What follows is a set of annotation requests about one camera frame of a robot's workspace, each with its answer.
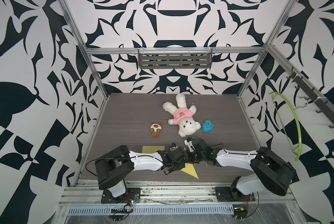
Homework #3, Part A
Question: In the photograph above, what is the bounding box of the yellow square paper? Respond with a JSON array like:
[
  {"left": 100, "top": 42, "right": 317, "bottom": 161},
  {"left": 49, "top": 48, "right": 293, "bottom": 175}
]
[{"left": 181, "top": 163, "right": 199, "bottom": 179}]

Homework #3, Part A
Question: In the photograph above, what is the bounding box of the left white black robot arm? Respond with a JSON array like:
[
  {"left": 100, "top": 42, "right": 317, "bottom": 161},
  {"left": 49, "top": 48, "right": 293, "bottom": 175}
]
[{"left": 95, "top": 145, "right": 187, "bottom": 198}]

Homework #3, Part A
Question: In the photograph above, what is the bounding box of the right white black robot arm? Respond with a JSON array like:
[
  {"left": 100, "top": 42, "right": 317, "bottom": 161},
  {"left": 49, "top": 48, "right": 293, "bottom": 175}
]
[{"left": 184, "top": 137, "right": 297, "bottom": 200}]

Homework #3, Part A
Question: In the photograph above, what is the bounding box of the teal yarn bundle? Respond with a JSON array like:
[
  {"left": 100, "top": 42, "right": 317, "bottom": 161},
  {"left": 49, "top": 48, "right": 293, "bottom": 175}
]
[{"left": 202, "top": 120, "right": 214, "bottom": 133}]

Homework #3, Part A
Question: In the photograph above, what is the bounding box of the white plush bunny pink shirt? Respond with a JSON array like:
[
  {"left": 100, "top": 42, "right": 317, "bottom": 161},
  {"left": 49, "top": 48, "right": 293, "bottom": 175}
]
[{"left": 162, "top": 93, "right": 201, "bottom": 137}]

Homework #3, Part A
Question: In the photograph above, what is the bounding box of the small brown white plush toy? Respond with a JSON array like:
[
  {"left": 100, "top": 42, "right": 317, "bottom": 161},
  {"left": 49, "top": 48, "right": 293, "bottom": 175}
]
[{"left": 150, "top": 123, "right": 163, "bottom": 138}]

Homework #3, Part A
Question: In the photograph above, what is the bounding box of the green clothes hanger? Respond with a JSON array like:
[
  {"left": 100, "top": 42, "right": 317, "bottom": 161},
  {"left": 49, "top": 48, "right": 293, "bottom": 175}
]
[{"left": 270, "top": 91, "right": 303, "bottom": 162}]

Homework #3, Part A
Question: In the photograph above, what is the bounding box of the grey perforated metal shelf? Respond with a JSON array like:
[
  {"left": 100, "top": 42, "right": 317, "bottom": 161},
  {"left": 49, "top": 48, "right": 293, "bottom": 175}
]
[{"left": 138, "top": 48, "right": 213, "bottom": 69}]

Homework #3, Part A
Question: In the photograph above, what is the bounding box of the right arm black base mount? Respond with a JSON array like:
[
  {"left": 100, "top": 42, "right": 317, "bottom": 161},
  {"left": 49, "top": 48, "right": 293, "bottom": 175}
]
[{"left": 214, "top": 176, "right": 255, "bottom": 202}]

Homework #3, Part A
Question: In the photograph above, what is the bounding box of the white slotted cable duct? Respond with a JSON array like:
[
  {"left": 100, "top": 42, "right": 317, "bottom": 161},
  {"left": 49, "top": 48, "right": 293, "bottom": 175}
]
[{"left": 68, "top": 204, "right": 234, "bottom": 216}]

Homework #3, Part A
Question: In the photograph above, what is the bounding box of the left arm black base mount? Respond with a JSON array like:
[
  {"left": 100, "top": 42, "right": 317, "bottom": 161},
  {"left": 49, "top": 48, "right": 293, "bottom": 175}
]
[{"left": 101, "top": 179, "right": 141, "bottom": 204}]

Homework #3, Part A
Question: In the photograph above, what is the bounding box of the grey wall hook rail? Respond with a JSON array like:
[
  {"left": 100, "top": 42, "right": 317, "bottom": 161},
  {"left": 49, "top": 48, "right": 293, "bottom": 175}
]
[{"left": 288, "top": 66, "right": 334, "bottom": 129}]

